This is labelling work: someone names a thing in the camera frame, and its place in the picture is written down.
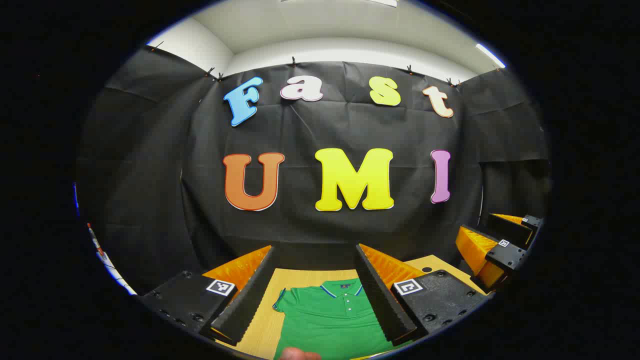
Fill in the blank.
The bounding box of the green T-shirt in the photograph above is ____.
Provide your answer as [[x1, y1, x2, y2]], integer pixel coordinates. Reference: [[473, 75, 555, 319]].
[[272, 278, 412, 360]]

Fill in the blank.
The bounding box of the white printed banner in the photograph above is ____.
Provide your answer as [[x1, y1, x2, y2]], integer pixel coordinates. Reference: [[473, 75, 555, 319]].
[[74, 182, 137, 296]]

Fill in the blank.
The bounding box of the row of black backdrop clips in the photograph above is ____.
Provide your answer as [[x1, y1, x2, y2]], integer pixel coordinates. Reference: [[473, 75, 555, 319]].
[[149, 41, 502, 88]]

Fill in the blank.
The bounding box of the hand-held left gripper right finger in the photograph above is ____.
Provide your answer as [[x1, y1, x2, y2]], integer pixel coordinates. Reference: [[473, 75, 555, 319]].
[[354, 243, 495, 348]]

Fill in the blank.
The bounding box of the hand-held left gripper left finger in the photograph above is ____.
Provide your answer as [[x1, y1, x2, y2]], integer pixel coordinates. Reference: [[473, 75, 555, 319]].
[[136, 244, 277, 347]]

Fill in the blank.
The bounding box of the black backdrop cloth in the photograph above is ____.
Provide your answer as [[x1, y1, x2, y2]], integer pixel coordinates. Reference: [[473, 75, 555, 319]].
[[75, 45, 551, 296]]

